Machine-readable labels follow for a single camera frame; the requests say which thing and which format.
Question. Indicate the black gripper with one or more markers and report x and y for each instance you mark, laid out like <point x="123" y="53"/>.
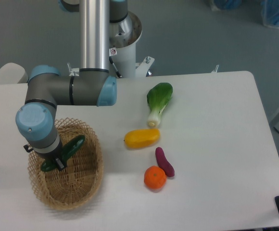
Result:
<point x="52" y="153"/>

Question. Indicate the dark green cucumber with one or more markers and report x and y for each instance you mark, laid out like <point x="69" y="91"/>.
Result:
<point x="68" y="150"/>

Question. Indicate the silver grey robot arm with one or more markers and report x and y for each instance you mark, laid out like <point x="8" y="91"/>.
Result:
<point x="93" y="85"/>

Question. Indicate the woven wicker basket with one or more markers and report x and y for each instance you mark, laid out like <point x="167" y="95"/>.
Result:
<point x="79" y="182"/>

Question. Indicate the yellow mango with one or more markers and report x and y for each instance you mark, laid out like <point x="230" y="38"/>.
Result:
<point x="141" y="138"/>

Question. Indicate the orange tangerine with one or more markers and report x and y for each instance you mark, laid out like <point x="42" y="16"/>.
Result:
<point x="154" y="178"/>

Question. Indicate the purple sweet potato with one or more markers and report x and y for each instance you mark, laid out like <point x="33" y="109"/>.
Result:
<point x="163" y="163"/>

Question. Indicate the white chair back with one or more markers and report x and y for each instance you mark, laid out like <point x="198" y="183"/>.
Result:
<point x="12" y="73"/>

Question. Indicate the green bok choy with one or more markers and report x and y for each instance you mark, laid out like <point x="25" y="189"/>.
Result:
<point x="157" y="99"/>

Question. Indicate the blue plastic bag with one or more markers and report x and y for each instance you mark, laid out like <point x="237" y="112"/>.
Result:
<point x="224" y="5"/>
<point x="270" y="13"/>

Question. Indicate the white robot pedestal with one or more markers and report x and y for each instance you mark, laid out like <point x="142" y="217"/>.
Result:
<point x="112" y="38"/>

